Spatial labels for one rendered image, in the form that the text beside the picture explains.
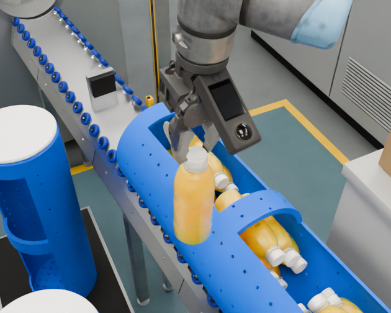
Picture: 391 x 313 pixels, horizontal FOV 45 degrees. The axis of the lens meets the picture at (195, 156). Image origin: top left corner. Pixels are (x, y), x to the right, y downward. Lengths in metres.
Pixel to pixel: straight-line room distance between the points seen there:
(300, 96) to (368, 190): 2.25
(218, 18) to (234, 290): 0.62
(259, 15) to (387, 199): 0.81
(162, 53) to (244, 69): 1.76
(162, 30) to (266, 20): 1.41
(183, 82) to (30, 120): 1.04
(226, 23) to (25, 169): 1.08
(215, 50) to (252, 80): 2.99
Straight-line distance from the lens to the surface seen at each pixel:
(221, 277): 1.04
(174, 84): 0.67
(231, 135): 0.62
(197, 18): 0.57
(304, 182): 2.84
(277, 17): 0.54
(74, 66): 2.08
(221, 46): 0.60
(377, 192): 1.27
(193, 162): 0.75
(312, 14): 0.53
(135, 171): 1.26
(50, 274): 2.31
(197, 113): 0.67
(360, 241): 1.41
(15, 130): 1.63
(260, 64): 3.75
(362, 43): 2.98
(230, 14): 0.55
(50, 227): 1.77
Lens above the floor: 2.04
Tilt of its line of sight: 44 degrees down
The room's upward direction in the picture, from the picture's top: straight up
